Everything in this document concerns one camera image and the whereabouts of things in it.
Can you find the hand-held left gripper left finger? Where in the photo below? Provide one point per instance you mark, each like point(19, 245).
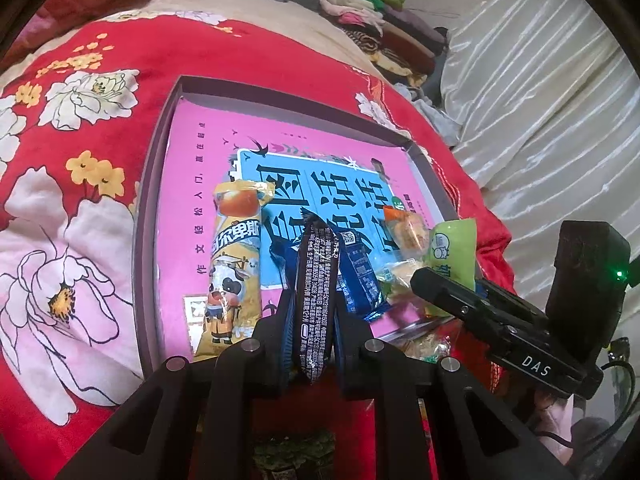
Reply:
point(285, 335)

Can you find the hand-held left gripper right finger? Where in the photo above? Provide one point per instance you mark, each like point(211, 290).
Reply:
point(344, 345)

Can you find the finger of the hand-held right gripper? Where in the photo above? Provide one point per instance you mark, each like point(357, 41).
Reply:
point(515, 307)
point(450, 292)

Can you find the black snack packet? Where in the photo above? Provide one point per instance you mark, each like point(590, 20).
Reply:
point(315, 300)

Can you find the clear pastry snack packet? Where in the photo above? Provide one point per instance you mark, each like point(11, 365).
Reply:
point(395, 278)

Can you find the clear yellowish snack packet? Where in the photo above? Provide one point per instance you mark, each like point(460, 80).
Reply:
point(425, 348)

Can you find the blue snack packet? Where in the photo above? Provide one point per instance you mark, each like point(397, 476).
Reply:
point(361, 276)

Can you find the yellow cartoon snack packet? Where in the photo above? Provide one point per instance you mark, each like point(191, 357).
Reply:
point(232, 270)

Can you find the shallow dark cardboard box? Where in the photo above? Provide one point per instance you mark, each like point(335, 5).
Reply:
point(149, 210)

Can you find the person's right hand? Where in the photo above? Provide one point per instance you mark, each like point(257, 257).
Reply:
point(555, 422)

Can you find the orange snack packet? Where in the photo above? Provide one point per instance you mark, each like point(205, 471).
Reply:
point(407, 230)

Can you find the dark green snack packet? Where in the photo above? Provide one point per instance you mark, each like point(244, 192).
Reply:
point(292, 454)

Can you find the light blue clothes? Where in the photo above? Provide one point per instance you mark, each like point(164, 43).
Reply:
point(440, 120)

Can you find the white satin curtain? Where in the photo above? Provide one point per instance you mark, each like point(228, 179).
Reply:
point(550, 110)

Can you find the pink and blue book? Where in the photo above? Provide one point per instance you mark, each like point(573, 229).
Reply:
point(210, 135)

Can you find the red floral blanket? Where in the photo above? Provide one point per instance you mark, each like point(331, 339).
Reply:
point(75, 260)

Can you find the pile of folded clothes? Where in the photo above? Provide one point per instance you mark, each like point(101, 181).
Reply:
point(390, 35)

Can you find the beige bed sheet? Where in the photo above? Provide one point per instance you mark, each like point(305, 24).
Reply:
point(275, 25)

